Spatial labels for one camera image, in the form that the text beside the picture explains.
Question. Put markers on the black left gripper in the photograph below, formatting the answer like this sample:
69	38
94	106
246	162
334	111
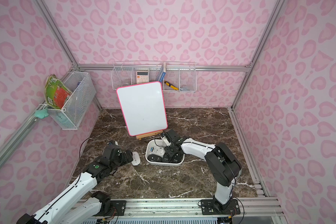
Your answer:
125	156

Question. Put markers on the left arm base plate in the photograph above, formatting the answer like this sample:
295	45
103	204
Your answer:
110	208

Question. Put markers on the green red snack bag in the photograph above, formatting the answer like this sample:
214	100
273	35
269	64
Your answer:
56	93

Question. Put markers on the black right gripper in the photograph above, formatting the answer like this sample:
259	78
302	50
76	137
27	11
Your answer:
170	152

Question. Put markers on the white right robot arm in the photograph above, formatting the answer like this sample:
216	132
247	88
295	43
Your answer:
221	161

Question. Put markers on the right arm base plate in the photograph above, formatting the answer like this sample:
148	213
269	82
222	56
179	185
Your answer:
214	207

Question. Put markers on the black computer mouse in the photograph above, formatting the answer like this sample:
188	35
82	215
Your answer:
154	158

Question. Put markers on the white computer mouse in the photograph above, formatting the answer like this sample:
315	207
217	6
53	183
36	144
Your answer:
136	159

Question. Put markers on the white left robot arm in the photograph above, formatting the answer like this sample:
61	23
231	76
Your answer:
61	209

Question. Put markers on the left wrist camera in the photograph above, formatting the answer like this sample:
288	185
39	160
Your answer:
112	142

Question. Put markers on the yellow utility knife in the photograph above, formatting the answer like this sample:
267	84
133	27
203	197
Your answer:
171	86

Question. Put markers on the wooden easel stand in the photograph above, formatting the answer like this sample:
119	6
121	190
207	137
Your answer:
139	137

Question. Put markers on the pink framed whiteboard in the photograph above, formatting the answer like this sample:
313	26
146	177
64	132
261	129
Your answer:
143	108

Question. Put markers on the blue book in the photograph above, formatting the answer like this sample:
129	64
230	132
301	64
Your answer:
161	73

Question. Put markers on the white plastic storage box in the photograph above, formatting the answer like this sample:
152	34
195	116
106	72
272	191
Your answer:
156	146

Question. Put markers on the white mesh side basket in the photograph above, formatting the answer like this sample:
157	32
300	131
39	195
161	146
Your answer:
83	93

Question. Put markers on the teal wall hook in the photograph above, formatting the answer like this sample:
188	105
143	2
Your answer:
41	114

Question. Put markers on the white wire wall basket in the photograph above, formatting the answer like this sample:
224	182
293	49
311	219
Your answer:
181	75

